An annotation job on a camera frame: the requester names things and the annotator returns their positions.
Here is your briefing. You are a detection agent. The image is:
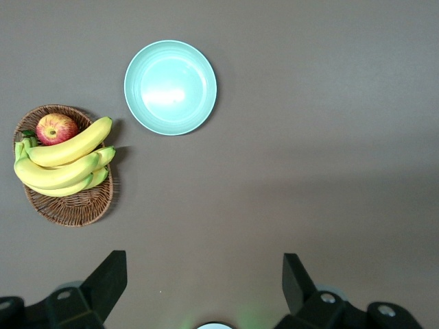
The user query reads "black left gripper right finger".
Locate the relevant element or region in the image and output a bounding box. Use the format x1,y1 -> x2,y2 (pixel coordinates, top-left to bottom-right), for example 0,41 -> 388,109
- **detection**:
274,253 -> 423,329

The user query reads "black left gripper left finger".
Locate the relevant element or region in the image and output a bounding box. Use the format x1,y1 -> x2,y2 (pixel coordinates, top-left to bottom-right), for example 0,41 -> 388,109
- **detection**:
0,249 -> 128,329

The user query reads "light green round plate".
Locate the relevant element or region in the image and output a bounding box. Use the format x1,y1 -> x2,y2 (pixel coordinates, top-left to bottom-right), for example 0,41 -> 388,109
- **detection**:
123,40 -> 218,136

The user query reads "brown wicker basket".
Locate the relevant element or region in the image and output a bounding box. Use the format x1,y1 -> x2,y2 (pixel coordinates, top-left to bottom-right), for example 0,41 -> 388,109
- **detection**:
12,104 -> 115,228

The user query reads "yellow banana bunch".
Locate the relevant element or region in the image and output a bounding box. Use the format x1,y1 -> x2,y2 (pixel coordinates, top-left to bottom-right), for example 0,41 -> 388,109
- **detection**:
13,116 -> 117,198

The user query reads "red yellow apple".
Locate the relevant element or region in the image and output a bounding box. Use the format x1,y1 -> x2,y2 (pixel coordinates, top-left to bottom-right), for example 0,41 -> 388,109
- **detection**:
36,113 -> 80,147

